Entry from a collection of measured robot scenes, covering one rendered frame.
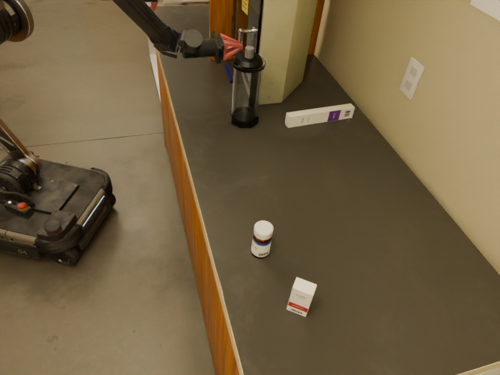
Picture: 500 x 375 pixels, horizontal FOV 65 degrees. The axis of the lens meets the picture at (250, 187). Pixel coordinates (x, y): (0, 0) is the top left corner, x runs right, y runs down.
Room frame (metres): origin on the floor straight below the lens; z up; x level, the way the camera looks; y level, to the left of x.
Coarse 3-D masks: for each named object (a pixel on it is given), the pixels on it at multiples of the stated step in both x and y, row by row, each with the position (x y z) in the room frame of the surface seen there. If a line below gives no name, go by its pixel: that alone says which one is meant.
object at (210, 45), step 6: (204, 42) 1.25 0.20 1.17; (210, 42) 1.26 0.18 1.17; (216, 42) 1.25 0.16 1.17; (204, 48) 1.24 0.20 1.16; (210, 48) 1.25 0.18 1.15; (216, 48) 1.25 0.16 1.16; (204, 54) 1.24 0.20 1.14; (210, 54) 1.25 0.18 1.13; (216, 54) 1.25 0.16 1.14; (216, 60) 1.25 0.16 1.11
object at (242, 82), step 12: (264, 60) 1.18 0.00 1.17; (240, 72) 1.13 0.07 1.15; (252, 72) 1.12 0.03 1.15; (240, 84) 1.13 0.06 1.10; (252, 84) 1.13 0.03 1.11; (240, 96) 1.13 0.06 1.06; (252, 96) 1.13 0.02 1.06; (240, 108) 1.13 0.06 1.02; (252, 108) 1.13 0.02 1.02; (240, 120) 1.12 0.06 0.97
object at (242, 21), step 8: (240, 0) 1.48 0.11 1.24; (256, 0) 1.32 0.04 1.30; (240, 8) 1.48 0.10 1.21; (248, 8) 1.39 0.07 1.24; (256, 8) 1.31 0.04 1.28; (240, 16) 1.47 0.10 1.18; (248, 16) 1.39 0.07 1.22; (256, 16) 1.31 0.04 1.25; (240, 24) 1.47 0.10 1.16; (248, 24) 1.38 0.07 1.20; (256, 24) 1.30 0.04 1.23; (256, 32) 1.29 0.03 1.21; (248, 40) 1.37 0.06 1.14; (256, 40) 1.29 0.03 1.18; (256, 48) 1.28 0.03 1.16
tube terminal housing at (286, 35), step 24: (264, 0) 1.28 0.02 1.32; (288, 0) 1.30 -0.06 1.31; (312, 0) 1.45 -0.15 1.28; (264, 24) 1.28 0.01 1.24; (288, 24) 1.31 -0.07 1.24; (312, 24) 1.49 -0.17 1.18; (264, 48) 1.28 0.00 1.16; (288, 48) 1.31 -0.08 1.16; (264, 72) 1.28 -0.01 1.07; (288, 72) 1.33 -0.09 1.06; (264, 96) 1.29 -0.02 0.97
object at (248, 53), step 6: (246, 48) 1.16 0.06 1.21; (252, 48) 1.16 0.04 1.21; (240, 54) 1.18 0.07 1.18; (246, 54) 1.16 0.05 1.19; (252, 54) 1.16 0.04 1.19; (258, 54) 1.19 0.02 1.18; (234, 60) 1.16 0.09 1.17; (240, 60) 1.14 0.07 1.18; (246, 60) 1.14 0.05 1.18; (252, 60) 1.15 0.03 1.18; (258, 60) 1.15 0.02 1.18; (246, 66) 1.12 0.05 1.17; (252, 66) 1.13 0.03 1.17
